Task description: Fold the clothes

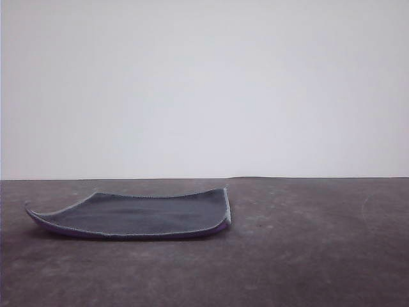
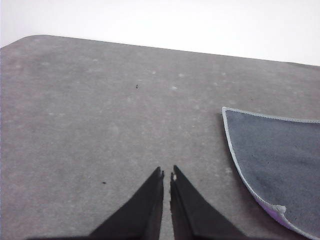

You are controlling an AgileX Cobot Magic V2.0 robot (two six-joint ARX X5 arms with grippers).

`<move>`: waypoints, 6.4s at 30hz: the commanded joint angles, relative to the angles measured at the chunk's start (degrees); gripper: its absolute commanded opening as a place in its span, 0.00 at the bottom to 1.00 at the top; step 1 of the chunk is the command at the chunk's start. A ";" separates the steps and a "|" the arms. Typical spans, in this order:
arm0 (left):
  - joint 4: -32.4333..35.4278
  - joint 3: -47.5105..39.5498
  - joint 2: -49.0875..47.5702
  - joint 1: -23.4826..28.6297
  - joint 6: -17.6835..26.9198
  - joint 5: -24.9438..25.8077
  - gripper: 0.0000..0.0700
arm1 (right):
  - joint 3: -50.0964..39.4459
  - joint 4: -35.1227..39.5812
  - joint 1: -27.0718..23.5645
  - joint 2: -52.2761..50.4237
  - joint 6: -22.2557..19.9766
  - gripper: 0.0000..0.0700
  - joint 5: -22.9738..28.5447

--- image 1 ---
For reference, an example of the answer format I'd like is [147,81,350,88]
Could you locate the purple towel with grey hem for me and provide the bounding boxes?
[24,184,233,241]

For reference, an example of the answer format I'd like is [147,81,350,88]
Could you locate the grey table cloth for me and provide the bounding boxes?
[0,176,409,307]

